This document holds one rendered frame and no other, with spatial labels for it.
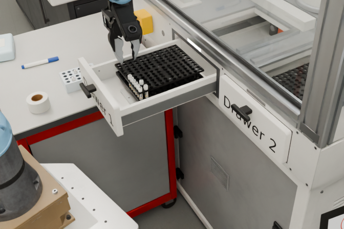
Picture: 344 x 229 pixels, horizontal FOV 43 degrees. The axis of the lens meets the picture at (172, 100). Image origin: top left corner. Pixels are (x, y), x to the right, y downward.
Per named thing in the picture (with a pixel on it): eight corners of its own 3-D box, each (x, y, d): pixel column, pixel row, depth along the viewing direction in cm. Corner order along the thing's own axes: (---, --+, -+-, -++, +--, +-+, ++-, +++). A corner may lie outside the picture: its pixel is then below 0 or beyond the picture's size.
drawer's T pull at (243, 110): (246, 123, 113) (246, 119, 112) (230, 107, 118) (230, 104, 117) (257, 118, 114) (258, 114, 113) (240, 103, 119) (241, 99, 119)
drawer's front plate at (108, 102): (118, 138, 122) (113, 108, 115) (83, 85, 143) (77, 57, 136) (124, 135, 123) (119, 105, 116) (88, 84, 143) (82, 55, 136)
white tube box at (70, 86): (67, 93, 149) (65, 85, 147) (60, 81, 155) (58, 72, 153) (101, 83, 153) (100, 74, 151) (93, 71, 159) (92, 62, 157)
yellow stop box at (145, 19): (141, 36, 162) (140, 19, 157) (133, 28, 167) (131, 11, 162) (153, 32, 164) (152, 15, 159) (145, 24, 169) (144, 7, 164)
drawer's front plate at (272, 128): (281, 165, 112) (286, 134, 105) (218, 105, 132) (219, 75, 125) (286, 162, 112) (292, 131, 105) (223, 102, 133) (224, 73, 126)
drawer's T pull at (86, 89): (88, 99, 124) (87, 95, 123) (79, 86, 129) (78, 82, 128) (100, 95, 125) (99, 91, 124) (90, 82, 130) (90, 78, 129)
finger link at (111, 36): (122, 47, 124) (123, 19, 119) (125, 50, 123) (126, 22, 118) (107, 50, 122) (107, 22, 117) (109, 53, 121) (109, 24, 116)
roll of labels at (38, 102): (38, 98, 148) (35, 89, 145) (55, 103, 145) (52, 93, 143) (24, 111, 143) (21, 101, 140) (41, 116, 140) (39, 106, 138)
